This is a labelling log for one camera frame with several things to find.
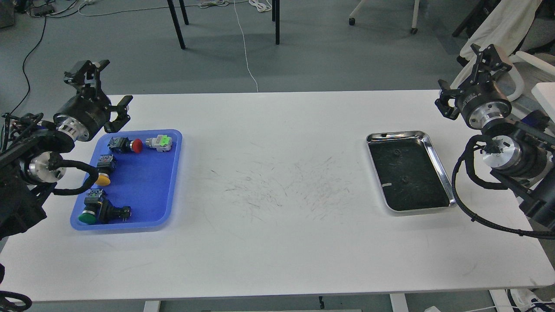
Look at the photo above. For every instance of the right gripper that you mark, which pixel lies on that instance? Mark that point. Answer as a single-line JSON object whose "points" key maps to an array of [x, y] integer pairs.
{"points": [[480, 103]]}

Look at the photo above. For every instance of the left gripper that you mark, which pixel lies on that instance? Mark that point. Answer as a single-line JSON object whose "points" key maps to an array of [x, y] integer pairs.
{"points": [[89, 110]]}

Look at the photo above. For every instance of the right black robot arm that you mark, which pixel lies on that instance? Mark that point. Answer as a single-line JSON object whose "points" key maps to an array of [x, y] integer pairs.
{"points": [[518, 156]]}

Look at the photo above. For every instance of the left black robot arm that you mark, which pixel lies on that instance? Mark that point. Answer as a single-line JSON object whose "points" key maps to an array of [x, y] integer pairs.
{"points": [[31, 164]]}

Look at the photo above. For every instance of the beige cloth on chair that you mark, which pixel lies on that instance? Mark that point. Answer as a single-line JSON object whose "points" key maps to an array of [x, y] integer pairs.
{"points": [[506, 27]]}

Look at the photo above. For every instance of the white office chair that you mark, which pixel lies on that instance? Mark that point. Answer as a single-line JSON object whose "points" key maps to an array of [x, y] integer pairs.
{"points": [[537, 91]]}

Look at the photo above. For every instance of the blue plastic tray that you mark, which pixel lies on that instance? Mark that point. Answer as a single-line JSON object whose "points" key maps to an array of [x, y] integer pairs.
{"points": [[143, 181]]}

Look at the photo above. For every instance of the steel tray with black mat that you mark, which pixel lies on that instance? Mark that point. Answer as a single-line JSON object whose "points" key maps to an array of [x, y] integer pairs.
{"points": [[429, 189]]}

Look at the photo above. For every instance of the red push button switch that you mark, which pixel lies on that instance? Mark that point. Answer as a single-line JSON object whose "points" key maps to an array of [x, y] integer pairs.
{"points": [[124, 145]]}

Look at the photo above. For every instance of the yellow push button switch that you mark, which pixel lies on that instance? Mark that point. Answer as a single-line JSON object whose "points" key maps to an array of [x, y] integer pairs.
{"points": [[106, 165]]}

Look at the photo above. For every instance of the green and grey switch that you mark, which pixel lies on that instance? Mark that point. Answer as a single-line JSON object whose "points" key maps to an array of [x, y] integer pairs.
{"points": [[161, 143]]}

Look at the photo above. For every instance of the green push button switch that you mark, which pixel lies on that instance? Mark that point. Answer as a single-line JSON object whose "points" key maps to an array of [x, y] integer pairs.
{"points": [[93, 202]]}

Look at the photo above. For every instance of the black selector switch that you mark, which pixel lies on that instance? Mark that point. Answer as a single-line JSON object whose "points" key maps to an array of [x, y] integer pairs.
{"points": [[108, 212]]}

